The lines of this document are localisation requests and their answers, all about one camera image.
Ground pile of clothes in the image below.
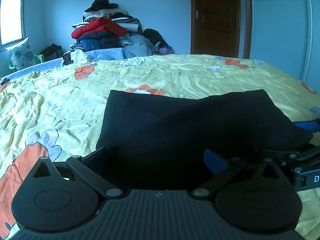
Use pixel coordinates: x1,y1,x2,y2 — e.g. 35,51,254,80
70,0,174,57

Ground black bag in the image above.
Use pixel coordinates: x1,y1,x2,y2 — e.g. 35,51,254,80
40,43,63,61

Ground black pants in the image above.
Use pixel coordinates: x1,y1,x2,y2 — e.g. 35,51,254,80
97,90,313,184

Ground green plastic chair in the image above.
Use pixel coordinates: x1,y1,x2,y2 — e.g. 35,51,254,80
8,54,44,72

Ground yellow carrot print bedsheet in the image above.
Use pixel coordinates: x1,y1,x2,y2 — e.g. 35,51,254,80
1,55,319,239

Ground brown wooden door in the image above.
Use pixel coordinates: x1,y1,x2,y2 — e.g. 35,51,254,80
190,0,253,59

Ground floral pillow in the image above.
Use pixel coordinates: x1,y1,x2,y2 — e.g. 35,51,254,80
6,38,35,67

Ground white wardrobe sliding door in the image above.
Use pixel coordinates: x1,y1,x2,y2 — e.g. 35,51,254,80
251,0,319,90

